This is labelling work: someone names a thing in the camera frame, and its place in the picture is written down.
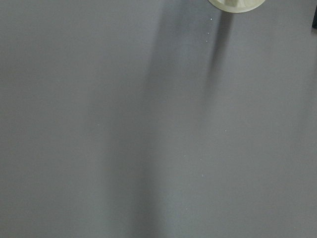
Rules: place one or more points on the wooden mug tree stand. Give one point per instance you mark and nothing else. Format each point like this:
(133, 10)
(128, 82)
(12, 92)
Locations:
(236, 6)

